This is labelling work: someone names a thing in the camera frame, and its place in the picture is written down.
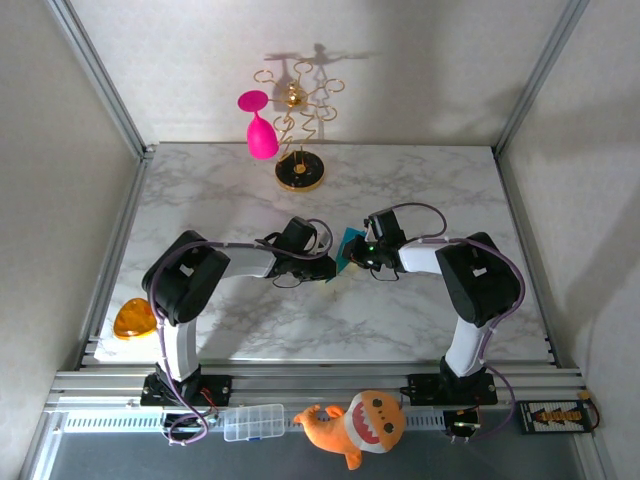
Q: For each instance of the blue cloth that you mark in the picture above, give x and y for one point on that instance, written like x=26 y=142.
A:
x=346 y=250

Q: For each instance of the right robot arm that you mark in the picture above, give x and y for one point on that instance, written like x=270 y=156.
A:
x=480 y=285

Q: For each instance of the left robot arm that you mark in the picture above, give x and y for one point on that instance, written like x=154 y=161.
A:
x=185 y=280

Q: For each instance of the pink plastic wine glass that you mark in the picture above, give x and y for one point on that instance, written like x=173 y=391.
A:
x=262 y=137

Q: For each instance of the orange plush shark toy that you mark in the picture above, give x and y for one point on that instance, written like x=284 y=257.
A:
x=350 y=425

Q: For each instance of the clear plastic compartment box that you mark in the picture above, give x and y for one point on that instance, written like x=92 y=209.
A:
x=252 y=422

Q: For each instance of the orange translucent plastic cup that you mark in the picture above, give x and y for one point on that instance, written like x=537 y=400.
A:
x=134 y=321

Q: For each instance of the black controller board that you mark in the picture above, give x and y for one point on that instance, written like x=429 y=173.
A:
x=182 y=422
x=462 y=425

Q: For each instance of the black power distribution board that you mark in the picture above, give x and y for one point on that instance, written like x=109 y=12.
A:
x=555 y=416

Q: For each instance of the yellow power plug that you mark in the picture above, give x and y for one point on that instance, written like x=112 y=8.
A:
x=585 y=397

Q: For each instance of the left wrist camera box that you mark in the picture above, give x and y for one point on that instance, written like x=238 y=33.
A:
x=320 y=247

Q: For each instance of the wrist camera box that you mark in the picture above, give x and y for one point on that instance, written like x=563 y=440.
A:
x=320 y=247
x=368 y=231

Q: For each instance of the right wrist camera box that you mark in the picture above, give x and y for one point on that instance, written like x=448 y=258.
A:
x=368 y=231

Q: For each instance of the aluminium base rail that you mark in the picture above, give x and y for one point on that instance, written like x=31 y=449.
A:
x=320 y=382

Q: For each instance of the aluminium side rail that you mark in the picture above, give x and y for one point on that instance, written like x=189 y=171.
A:
x=130 y=210
x=514 y=210

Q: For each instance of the aluminium frame post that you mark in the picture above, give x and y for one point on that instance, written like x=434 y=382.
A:
x=100 y=75
x=541 y=75

